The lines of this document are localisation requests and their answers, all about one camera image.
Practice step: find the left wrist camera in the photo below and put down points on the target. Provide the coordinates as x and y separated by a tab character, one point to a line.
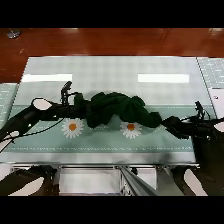
65	90

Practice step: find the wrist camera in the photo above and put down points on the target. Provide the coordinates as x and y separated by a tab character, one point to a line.
199	110
65	90

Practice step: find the dark green garment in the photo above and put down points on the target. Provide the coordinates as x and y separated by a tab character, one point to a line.
128	108

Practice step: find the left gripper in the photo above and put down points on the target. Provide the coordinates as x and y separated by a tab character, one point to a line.
80	106

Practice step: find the silver frame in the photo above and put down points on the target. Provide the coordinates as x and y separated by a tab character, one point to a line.
100	166

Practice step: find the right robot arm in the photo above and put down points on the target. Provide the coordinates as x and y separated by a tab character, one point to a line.
206	140

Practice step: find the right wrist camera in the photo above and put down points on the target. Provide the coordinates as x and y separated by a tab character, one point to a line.
199	110

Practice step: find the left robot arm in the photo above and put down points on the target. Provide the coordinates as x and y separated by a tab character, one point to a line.
26	118

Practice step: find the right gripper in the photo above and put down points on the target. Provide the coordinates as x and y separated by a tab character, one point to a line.
174	127

